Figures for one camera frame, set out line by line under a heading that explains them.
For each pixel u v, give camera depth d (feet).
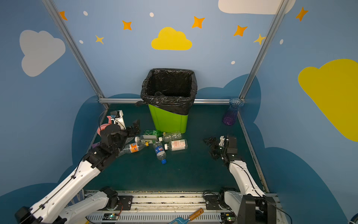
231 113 3.25
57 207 1.30
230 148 2.17
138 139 3.14
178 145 3.05
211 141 2.55
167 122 3.04
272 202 1.34
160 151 2.92
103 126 3.05
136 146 3.02
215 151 2.44
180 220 2.29
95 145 3.15
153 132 3.31
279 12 2.35
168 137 3.17
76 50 2.80
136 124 2.12
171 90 3.32
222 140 2.64
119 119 1.94
